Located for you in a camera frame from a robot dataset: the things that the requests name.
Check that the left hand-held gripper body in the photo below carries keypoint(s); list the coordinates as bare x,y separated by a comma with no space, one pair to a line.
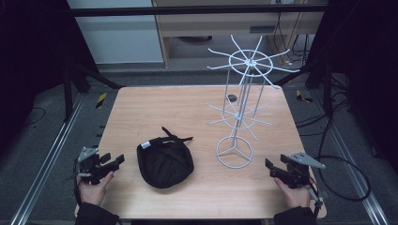
90,165

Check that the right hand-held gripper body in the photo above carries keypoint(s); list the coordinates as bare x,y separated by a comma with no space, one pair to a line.
298,170

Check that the black cap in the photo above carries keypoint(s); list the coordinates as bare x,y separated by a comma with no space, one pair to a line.
165,162

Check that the person's left hand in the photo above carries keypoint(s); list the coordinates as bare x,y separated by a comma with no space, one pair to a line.
92,188

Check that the person's right hand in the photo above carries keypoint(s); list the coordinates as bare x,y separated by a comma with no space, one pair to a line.
293,193

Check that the yellow black tape strip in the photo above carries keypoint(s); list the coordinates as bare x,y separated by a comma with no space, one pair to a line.
303,97
100,100

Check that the black metal stand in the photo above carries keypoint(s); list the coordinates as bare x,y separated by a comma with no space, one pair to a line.
319,84
78,90

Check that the white cabinet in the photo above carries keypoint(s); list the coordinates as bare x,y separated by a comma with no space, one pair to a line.
119,34

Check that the wooden desk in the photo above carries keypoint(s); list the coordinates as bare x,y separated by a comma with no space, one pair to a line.
231,29

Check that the aluminium rail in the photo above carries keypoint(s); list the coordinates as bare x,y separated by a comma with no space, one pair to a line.
47,162
353,162

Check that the black frame bar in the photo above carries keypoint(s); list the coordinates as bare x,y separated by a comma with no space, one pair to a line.
197,10

